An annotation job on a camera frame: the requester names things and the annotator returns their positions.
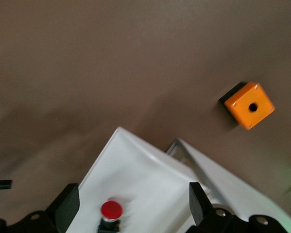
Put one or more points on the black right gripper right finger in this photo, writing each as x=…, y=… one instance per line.
x=201, y=208

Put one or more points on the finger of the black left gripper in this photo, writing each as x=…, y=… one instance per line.
x=0, y=184

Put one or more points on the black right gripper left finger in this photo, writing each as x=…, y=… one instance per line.
x=65, y=208

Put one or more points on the red push button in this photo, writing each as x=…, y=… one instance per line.
x=111, y=209

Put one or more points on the white plastic drawer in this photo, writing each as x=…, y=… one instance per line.
x=135, y=174

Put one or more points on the white drawer cabinet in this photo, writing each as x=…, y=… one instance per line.
x=244, y=189

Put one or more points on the orange button enclosure box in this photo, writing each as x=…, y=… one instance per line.
x=240, y=106

